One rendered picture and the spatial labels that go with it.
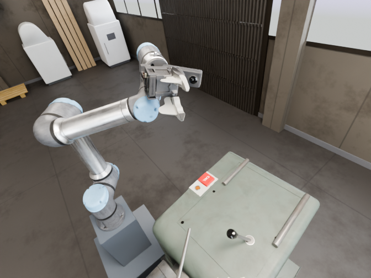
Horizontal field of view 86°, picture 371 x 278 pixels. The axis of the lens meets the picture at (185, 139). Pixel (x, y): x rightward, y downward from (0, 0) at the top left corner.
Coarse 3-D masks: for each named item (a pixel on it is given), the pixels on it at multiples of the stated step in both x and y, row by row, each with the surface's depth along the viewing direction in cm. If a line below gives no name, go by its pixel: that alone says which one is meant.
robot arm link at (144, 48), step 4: (144, 44) 66; (148, 44) 66; (152, 44) 68; (140, 48) 65; (144, 48) 64; (148, 48) 63; (152, 48) 63; (156, 48) 66; (140, 52) 64; (144, 52) 62; (148, 52) 61; (140, 56) 63; (144, 56) 61; (140, 60) 63
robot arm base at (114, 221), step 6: (114, 210) 101; (120, 210) 106; (114, 216) 102; (120, 216) 107; (102, 222) 101; (108, 222) 100; (114, 222) 102; (120, 222) 105; (102, 228) 102; (108, 228) 102; (114, 228) 103
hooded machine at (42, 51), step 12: (24, 24) 474; (24, 36) 482; (36, 36) 495; (24, 48) 489; (36, 48) 502; (48, 48) 516; (36, 60) 513; (48, 60) 528; (60, 60) 544; (48, 72) 540; (60, 72) 557
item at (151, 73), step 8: (144, 64) 57; (152, 64) 58; (160, 64) 58; (144, 72) 53; (152, 72) 49; (160, 72) 51; (168, 72) 52; (144, 80) 54; (152, 80) 49; (144, 88) 56; (152, 88) 51; (160, 88) 52; (168, 88) 53; (176, 88) 53; (152, 96) 52; (160, 96) 53; (168, 96) 55
